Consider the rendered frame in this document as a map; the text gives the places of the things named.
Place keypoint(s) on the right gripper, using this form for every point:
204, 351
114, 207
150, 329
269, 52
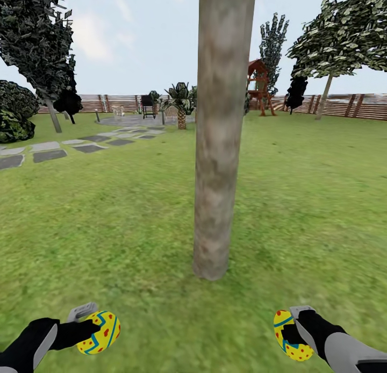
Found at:
290, 333

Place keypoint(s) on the easter egg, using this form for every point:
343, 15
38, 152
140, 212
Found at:
297, 352
99, 341

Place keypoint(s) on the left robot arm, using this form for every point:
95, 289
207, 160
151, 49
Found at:
26, 352

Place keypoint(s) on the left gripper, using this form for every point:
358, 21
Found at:
79, 332

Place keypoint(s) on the garden chair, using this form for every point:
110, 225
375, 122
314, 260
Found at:
118, 111
171, 111

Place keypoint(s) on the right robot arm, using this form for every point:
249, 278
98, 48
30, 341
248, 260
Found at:
343, 353

